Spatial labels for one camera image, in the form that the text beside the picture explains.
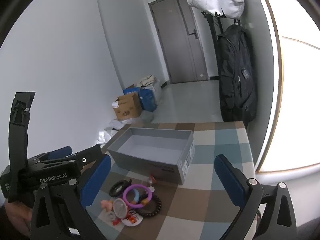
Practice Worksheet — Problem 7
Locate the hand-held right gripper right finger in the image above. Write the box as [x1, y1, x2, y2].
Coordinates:
[214, 154, 298, 240]

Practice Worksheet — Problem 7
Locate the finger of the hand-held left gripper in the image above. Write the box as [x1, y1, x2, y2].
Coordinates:
[27, 146, 73, 164]
[64, 144, 103, 172]

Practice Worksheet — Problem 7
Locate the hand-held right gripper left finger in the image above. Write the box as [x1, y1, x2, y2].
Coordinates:
[30, 154, 112, 240]

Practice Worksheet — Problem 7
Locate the purple bracelet with black figure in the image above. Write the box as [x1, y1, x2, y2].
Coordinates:
[123, 184, 153, 208]

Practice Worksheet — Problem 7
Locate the grey cardboard box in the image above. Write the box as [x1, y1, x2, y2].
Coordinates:
[107, 127, 195, 185]

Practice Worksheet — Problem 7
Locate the person's left hand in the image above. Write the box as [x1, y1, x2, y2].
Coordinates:
[4, 199, 33, 239]

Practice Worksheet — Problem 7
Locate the white plastic bag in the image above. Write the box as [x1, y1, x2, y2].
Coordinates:
[96, 119, 133, 145]

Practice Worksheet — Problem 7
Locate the checkered tablecloth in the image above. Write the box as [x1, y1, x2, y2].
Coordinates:
[82, 121, 262, 240]

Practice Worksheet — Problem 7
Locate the round white printed card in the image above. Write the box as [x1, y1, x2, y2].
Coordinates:
[122, 210, 143, 227]

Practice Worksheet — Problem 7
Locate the brown cardboard box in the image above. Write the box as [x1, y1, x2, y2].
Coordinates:
[112, 92, 143, 120]

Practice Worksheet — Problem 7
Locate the blue cardboard box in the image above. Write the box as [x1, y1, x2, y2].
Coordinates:
[122, 85, 156, 112]

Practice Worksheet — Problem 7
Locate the beige cloth bag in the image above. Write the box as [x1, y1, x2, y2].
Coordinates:
[136, 75, 157, 89]

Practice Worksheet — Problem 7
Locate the black backpack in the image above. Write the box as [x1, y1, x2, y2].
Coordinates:
[216, 24, 258, 123]

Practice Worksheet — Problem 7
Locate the bright window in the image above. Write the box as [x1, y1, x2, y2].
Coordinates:
[250, 0, 320, 178]

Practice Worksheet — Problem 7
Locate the grey door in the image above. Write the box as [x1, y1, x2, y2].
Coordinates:
[149, 0, 209, 84]

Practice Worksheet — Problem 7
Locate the black bead bracelet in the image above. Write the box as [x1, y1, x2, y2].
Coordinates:
[109, 179, 133, 197]

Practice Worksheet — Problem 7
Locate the blue ring bracelet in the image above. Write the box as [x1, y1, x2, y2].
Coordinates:
[131, 189, 141, 205]

